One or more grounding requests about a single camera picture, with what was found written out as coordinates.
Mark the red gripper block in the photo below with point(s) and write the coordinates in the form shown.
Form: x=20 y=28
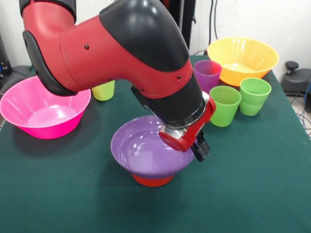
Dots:
x=192 y=136

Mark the grey round stand base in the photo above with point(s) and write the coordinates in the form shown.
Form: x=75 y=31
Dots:
x=17 y=72

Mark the large orange plastic bowl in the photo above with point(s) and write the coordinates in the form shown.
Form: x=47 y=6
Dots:
x=243 y=53

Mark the large pink plastic bowl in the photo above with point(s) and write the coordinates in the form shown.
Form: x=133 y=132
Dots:
x=48 y=121

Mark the black knobbed stand base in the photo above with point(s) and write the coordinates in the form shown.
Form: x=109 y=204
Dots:
x=298 y=80

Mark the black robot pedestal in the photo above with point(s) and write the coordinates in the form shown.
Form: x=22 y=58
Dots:
x=187 y=24

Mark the purple plastic bowl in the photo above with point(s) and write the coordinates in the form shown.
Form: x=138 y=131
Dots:
x=141 y=150

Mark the purple plastic cup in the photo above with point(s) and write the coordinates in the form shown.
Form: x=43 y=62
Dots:
x=211 y=77

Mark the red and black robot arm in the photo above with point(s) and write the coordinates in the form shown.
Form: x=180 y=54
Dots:
x=109 y=53

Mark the dark green table cloth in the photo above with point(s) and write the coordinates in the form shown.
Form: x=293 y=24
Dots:
x=155 y=206

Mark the small red plastic bowl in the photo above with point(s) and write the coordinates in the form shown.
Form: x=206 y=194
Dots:
x=153 y=181

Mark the green plastic cup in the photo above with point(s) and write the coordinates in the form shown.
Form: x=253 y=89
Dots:
x=226 y=109
x=104 y=92
x=255 y=97

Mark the black equipment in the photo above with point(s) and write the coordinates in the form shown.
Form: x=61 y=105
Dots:
x=5 y=55

